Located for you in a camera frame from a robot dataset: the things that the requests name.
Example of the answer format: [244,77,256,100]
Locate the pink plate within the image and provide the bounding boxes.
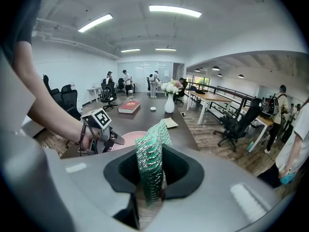
[112,130,148,152]

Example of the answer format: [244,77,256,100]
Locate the white vase with flowers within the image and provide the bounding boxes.
[160,79,183,96]

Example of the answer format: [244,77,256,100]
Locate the green patterned sponge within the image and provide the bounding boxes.
[134,119,172,207]

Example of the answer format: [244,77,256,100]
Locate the black bracelet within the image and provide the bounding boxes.
[75,122,87,146]

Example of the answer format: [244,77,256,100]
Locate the person's left hand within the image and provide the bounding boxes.
[81,126,96,151]

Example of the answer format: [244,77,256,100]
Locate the black metal railing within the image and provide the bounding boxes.
[187,81,256,111]

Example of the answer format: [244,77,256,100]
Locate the wooden desk white legs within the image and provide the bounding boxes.
[187,90,232,125]
[241,106,275,153]

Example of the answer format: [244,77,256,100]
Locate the person's black clothing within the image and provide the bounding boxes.
[0,0,44,65]

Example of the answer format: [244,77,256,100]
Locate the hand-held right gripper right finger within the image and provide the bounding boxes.
[154,144,278,232]

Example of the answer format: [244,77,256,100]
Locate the black backpack white stripes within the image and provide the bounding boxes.
[101,86,113,101]

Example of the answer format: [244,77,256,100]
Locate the person's left forearm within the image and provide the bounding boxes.
[13,41,85,145]

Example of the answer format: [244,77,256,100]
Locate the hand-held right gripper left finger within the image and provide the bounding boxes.
[60,145,141,230]

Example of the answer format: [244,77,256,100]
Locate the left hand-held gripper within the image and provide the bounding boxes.
[77,108,126,156]

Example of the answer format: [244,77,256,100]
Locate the red hardcover book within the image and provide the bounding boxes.
[117,100,141,115]

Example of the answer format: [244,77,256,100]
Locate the yellow green sponge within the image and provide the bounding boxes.
[162,117,179,130]

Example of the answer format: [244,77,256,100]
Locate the white ceramic vase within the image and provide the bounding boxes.
[164,93,175,114]

